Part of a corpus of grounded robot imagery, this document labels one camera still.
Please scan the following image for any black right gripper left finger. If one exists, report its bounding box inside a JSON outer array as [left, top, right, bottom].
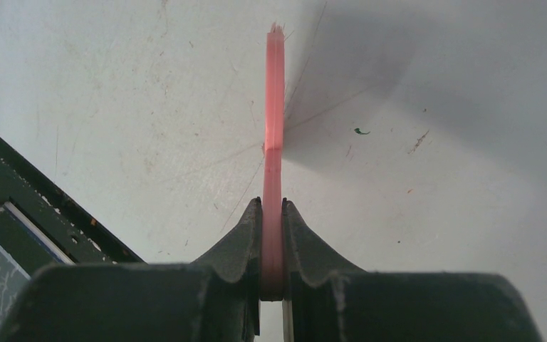
[[192, 197, 262, 284]]

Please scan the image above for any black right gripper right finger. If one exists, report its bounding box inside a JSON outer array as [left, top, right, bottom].
[[282, 199, 365, 288]]

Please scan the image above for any pink hand brush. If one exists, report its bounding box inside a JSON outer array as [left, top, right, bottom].
[[260, 23, 285, 301]]

